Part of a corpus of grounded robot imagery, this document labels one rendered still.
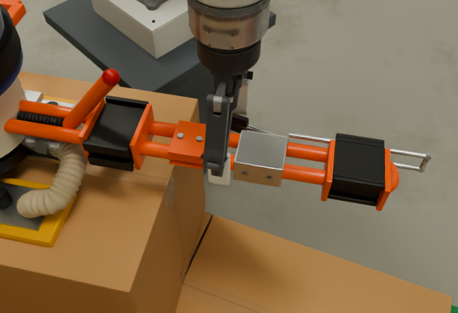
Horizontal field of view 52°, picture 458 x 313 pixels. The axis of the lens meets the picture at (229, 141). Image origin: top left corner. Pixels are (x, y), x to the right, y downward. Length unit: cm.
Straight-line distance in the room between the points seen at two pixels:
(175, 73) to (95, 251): 64
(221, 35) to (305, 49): 204
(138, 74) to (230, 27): 81
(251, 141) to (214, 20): 24
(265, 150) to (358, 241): 124
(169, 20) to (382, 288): 85
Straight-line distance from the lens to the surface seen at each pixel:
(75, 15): 154
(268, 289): 116
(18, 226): 81
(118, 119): 72
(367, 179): 66
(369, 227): 192
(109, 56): 136
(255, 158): 66
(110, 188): 83
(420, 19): 290
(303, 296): 116
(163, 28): 129
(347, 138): 69
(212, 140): 56
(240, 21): 49
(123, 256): 76
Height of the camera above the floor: 162
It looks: 51 degrees down
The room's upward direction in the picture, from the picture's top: straight up
